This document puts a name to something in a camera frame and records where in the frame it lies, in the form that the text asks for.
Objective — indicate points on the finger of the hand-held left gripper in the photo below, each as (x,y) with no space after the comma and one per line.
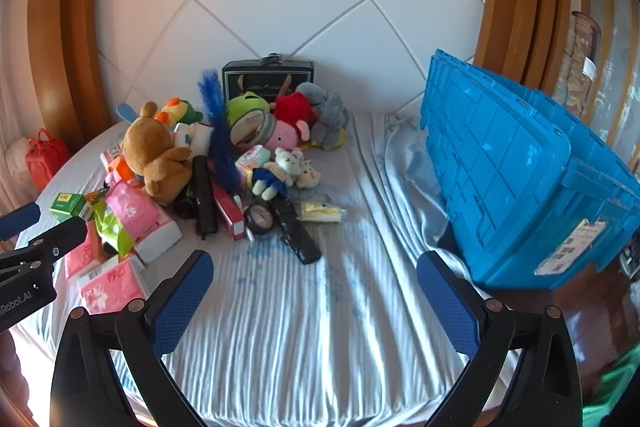
(20,219)
(60,237)

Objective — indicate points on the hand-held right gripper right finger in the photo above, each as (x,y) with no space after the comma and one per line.
(450,307)

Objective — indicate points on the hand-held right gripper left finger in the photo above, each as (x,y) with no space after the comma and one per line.
(180,302)

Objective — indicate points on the red box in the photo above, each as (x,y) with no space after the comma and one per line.
(229,212)

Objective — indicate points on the black tape roll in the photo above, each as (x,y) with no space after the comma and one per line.
(259,218)

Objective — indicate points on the black flashlight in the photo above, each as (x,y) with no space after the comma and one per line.
(297,234)

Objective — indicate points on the blue plastic crate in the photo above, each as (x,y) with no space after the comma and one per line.
(500,167)

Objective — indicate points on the small bear plush blue outfit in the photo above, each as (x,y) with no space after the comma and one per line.
(272,174)

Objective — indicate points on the yellow packet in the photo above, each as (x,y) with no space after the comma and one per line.
(322,212)

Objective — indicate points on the blue feather duster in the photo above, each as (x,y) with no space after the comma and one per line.
(220,132)

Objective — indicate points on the small white bear plush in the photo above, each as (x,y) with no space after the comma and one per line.
(309,174)

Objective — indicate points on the small green box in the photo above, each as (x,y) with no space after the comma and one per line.
(70,206)

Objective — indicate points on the green packet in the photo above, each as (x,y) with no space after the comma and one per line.
(112,227)

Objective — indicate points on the red handbag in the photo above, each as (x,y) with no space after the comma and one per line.
(46,159)

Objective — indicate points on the black folded umbrella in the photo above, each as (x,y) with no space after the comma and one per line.
(205,197)

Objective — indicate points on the white striped cloth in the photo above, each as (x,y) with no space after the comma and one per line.
(300,332)

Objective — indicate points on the brown teddy bear plush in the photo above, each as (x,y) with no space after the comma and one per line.
(155,157)

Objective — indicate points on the pastel tissue pack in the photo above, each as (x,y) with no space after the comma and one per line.
(252,164)

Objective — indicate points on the white and green box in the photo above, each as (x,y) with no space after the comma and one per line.
(195,138)

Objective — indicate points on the yellow and green duck plush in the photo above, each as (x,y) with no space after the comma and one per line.
(177,109)

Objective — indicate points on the green cloth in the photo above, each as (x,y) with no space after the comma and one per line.
(615,387)

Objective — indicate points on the green frog plush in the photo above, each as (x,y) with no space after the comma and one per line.
(247,114)

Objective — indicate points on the pink pig plush red shirt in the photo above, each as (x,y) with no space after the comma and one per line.
(290,122)

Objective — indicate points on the grey elephant plush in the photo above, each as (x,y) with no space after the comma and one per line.
(327,112)

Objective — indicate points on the rolled patterned carpet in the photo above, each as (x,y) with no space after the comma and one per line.
(577,62)

